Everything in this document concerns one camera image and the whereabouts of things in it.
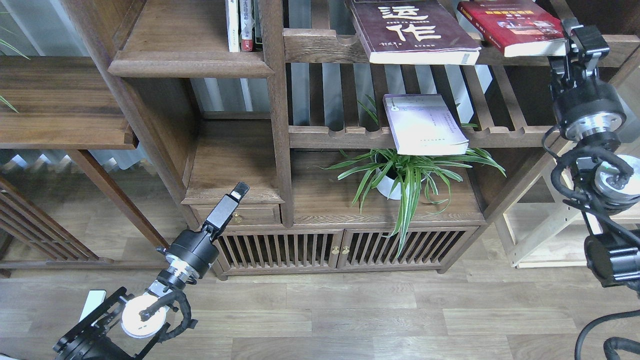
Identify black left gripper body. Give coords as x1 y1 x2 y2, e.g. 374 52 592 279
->
202 193 242 241

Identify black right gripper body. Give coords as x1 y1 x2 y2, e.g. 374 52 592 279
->
548 25 610 88

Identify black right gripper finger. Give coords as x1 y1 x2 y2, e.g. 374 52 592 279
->
561 18 582 42

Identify red book with photos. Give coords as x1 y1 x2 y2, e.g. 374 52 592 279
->
457 0 567 58

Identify maroon book with white characters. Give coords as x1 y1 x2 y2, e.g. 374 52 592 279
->
345 0 481 65

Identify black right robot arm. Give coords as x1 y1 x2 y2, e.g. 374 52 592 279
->
548 18 640 292

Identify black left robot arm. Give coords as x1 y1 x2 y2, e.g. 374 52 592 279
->
53 182 250 360

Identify brass drawer knob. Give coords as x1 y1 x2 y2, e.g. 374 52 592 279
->
232 212 243 224

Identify dark wooden bookshelf cabinet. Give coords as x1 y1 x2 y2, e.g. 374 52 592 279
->
62 0 554 280

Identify white table leg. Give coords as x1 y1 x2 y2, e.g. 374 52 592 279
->
78 289 106 322

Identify dark upright book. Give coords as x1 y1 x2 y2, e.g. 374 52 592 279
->
252 0 263 51

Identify white plant pot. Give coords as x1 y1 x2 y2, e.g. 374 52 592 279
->
372 149 426 201

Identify spider plant green leaves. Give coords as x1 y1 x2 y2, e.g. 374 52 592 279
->
330 94 506 254

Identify pale lavender book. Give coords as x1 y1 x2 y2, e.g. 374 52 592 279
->
382 94 469 157

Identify red and white upright book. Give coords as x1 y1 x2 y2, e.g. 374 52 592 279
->
238 0 255 53

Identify dark slatted wooden rack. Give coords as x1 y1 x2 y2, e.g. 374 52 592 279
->
0 178 115 269

